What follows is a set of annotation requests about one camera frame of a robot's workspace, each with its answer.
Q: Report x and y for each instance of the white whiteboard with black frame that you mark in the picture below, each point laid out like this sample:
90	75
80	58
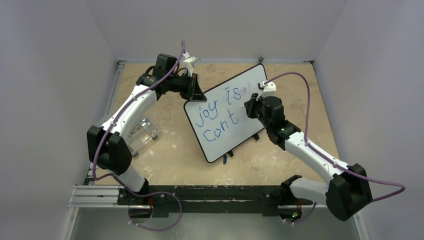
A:
220	123

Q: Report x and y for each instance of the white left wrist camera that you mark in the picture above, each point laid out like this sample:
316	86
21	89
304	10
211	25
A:
190	62

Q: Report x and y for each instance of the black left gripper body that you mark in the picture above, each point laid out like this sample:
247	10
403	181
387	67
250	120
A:
185	86

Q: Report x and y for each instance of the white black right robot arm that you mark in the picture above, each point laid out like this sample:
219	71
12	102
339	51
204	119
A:
344	189

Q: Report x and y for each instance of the aluminium frame rail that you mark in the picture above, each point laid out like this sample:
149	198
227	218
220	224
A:
344	189

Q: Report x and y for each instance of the clear plastic screw organizer box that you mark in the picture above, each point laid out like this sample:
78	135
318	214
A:
144	132

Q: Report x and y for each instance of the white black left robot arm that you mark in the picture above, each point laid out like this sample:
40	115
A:
109	144

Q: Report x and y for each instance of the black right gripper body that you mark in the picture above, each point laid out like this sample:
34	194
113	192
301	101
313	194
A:
253	106

